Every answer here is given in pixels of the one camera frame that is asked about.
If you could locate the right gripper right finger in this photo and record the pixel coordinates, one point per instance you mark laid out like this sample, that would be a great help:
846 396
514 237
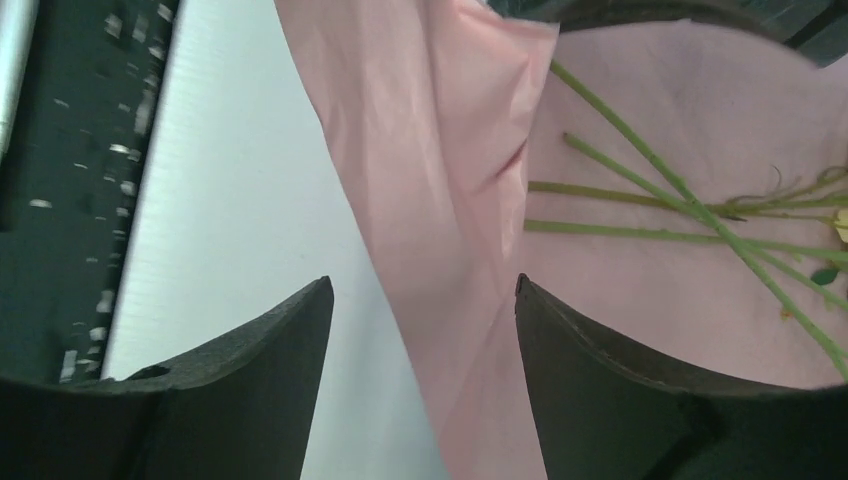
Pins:
608 407

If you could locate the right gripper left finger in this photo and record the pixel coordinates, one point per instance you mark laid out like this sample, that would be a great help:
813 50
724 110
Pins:
239 406

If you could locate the fake flower bouquet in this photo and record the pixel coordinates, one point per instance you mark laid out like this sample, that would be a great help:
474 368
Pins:
823 201

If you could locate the purple pink wrapping paper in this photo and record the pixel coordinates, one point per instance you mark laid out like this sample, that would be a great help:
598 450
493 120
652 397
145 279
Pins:
437 116

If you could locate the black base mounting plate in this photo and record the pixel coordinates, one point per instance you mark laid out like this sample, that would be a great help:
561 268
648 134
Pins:
71 179

